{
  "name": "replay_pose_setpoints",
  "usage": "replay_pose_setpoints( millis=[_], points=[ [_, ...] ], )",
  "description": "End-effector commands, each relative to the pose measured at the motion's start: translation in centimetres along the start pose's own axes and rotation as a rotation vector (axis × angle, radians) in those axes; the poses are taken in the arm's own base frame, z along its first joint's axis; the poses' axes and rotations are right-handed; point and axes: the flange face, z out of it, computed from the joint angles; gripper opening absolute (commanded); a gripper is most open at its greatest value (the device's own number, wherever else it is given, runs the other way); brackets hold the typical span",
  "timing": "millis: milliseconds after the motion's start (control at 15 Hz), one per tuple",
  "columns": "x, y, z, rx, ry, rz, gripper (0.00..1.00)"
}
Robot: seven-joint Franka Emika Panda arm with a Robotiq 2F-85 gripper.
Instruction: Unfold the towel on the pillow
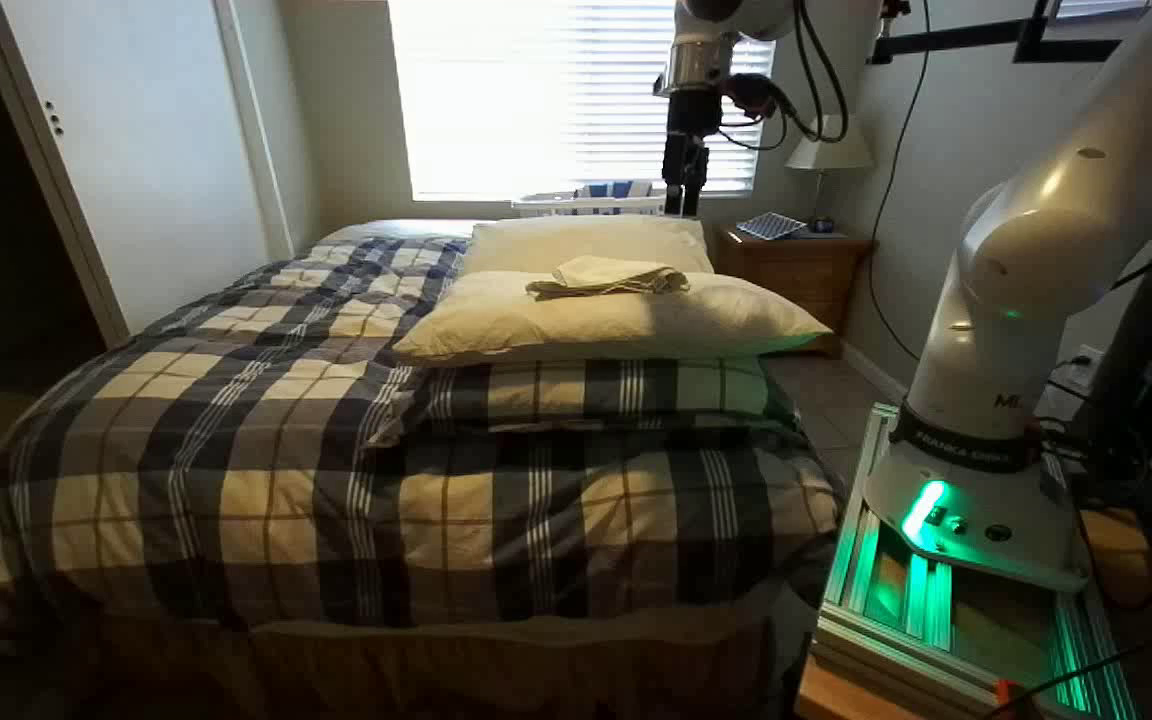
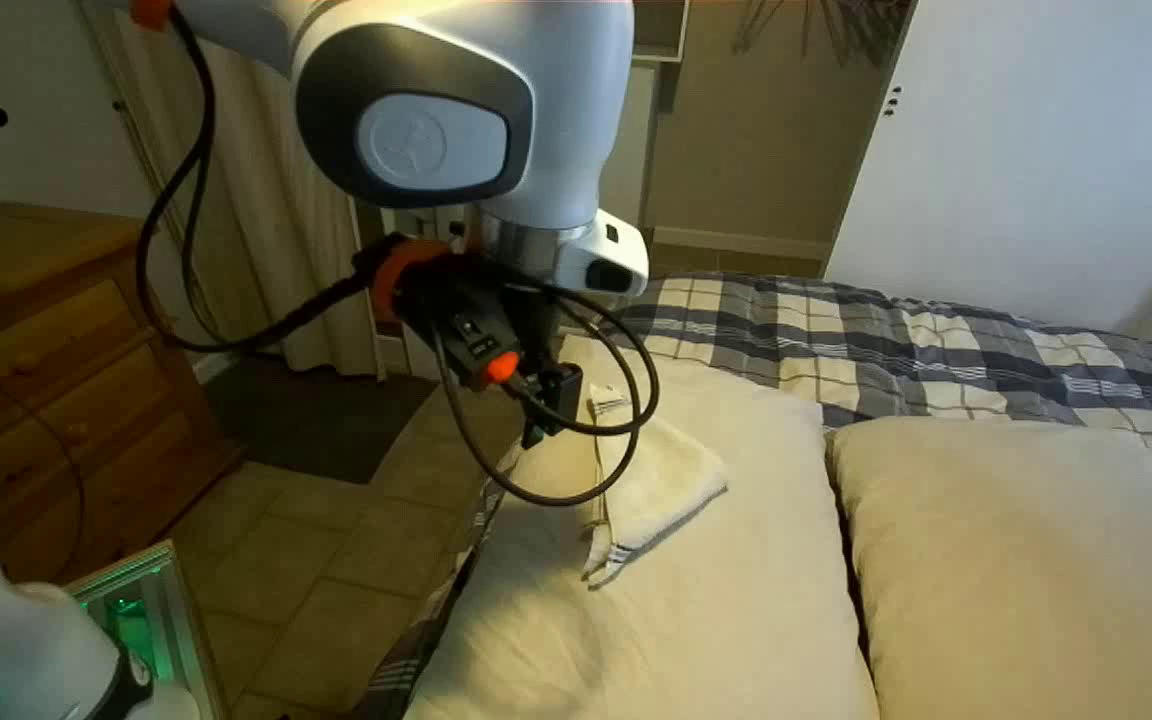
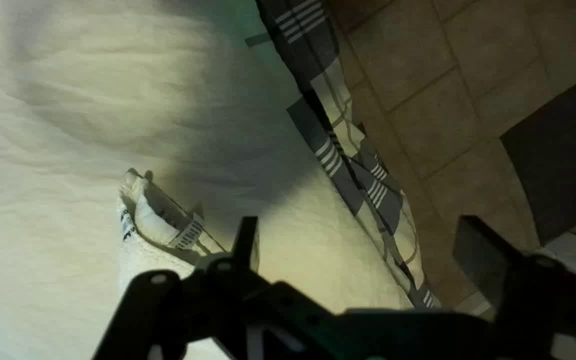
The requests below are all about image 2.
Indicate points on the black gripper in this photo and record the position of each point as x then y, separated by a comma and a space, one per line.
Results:
538, 342

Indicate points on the white towel with blue stripes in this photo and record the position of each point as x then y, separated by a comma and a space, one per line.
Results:
663, 484

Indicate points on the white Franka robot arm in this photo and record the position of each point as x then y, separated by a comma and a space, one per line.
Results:
563, 122

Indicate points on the large beige pillow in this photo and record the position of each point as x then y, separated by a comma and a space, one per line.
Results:
736, 626

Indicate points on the dark floor rug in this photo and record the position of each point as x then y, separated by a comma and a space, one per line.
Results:
320, 420

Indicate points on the blue plaid comforter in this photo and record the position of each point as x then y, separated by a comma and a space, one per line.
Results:
868, 347

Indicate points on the beige curtain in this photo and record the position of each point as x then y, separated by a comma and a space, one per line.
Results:
268, 240

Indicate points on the white framed shelf unit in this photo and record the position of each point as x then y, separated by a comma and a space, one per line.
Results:
663, 83

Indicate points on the wooden dresser with drawers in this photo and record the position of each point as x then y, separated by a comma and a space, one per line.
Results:
56, 362

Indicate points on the white door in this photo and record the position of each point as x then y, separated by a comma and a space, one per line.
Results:
1029, 160

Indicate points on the black wrist camera orange mount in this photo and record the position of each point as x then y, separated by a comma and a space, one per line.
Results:
460, 321

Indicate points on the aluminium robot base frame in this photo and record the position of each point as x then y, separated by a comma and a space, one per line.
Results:
149, 626

